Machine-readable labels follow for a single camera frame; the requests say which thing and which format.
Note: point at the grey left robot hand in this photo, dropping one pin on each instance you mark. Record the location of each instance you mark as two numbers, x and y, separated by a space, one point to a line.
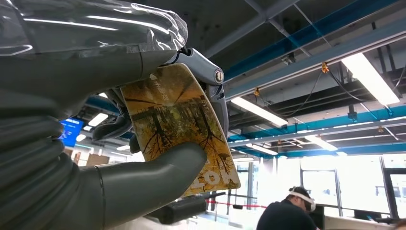
79 63

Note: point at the white VR headset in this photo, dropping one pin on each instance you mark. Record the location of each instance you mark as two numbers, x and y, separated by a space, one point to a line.
306 200

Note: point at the black bar-shaped fixture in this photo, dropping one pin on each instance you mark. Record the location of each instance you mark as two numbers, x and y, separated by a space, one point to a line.
177 209

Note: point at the blue wall screen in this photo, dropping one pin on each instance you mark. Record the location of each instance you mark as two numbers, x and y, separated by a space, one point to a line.
71 131

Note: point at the long ceiling light panel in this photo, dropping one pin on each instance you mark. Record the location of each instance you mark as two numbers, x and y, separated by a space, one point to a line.
258 111
321 143
261 149
371 77

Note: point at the person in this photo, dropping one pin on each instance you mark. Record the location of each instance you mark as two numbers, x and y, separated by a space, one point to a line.
285 217

